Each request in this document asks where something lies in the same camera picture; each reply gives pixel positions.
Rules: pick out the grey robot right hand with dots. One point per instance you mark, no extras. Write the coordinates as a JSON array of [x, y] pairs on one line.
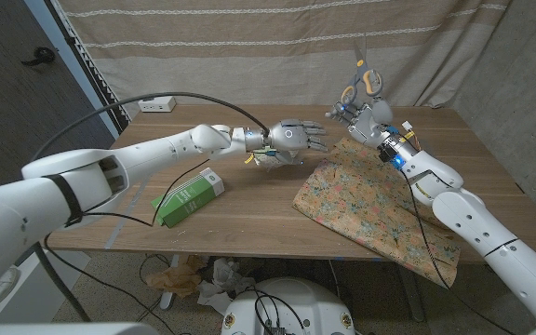
[[370, 123]]

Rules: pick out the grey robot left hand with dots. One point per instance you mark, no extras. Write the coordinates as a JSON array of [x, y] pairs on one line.
[[291, 137]]

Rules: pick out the floral patterned cloth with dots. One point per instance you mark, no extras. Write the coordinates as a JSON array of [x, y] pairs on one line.
[[356, 205]]

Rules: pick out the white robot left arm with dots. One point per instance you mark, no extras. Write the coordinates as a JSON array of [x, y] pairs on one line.
[[86, 186]]

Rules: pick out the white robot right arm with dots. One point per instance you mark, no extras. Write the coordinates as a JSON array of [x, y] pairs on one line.
[[482, 223]]

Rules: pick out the green cardboard box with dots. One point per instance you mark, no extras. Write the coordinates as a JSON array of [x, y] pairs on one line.
[[186, 200]]

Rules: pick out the crumpled white paper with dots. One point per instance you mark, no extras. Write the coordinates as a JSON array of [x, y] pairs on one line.
[[221, 284]]

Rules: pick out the crumpled brown paper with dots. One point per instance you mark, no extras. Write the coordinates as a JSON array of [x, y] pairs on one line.
[[175, 279]]

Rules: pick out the bag of white candies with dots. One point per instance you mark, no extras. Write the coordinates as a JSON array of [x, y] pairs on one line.
[[275, 160]]

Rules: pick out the beige striped curtain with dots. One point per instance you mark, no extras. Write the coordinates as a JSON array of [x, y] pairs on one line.
[[272, 46]]

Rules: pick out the white power strip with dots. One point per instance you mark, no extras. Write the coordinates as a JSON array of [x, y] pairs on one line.
[[156, 104]]

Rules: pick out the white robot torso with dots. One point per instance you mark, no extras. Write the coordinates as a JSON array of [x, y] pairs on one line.
[[291, 298]]

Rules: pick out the grey table leg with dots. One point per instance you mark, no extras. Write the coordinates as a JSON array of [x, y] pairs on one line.
[[410, 288]]

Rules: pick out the white table leg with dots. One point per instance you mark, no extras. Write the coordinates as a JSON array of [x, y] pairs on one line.
[[169, 298]]

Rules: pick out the dark wooden door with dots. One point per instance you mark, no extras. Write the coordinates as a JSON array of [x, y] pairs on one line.
[[17, 116]]

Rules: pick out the black curtain frame pole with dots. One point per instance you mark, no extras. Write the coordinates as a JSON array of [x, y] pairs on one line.
[[91, 70]]

